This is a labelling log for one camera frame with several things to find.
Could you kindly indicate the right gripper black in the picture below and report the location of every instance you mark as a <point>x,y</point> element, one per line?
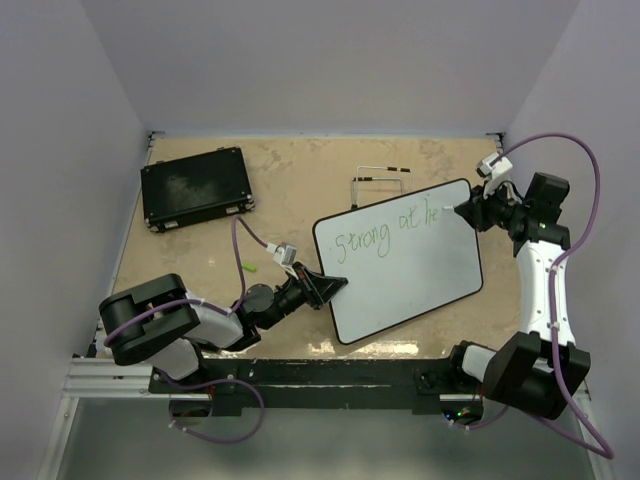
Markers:
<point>474,210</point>

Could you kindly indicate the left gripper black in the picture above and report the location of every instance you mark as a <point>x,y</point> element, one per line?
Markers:
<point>315,287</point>

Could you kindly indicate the white whiteboard with dark frame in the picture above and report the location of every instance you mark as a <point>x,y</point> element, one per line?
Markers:
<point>403,257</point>

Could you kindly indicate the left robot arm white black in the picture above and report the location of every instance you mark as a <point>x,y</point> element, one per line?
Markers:
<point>162,323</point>

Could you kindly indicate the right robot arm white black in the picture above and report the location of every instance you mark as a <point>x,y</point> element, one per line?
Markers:
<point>540,363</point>

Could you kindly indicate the black flat case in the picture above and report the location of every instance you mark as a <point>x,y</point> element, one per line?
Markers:
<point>195,189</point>

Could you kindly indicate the black white eraser tool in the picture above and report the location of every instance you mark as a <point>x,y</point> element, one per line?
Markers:
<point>98,349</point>

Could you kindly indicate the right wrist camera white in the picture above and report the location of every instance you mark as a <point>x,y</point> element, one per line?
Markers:
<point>494,170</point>

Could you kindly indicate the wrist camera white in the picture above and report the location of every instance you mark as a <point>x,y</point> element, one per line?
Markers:
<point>284,255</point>
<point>494,170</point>

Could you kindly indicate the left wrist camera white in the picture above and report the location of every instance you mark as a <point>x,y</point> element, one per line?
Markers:
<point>284,255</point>

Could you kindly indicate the wire whiteboard stand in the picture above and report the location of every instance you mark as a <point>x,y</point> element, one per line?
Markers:
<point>403,178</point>

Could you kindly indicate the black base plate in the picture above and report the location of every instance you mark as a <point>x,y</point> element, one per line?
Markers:
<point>423,387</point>

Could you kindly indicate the aluminium front rail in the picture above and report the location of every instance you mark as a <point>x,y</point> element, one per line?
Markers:
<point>98,378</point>

